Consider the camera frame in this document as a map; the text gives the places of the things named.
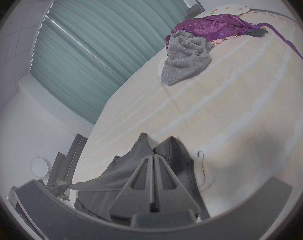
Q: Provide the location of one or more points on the round white mirror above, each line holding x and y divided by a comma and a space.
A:
39, 167

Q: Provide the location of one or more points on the black T-shirt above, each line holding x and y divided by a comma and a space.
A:
116, 174

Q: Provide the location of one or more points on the purple garment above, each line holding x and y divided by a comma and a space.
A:
211, 25

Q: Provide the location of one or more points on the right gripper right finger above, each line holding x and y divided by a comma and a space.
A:
174, 191

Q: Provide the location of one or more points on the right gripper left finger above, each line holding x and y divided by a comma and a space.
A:
134, 191

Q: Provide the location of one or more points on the pink garment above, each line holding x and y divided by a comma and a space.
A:
222, 37

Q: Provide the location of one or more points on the white printed pillow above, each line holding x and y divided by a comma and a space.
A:
229, 9

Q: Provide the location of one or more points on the blue-green curtain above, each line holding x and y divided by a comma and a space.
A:
73, 71
121, 21

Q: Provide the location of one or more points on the dark grey chest of drawers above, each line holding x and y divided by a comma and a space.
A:
75, 156

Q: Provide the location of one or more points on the grey garment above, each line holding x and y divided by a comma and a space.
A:
184, 56

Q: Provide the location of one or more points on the grey bedside table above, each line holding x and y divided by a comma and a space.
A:
193, 11

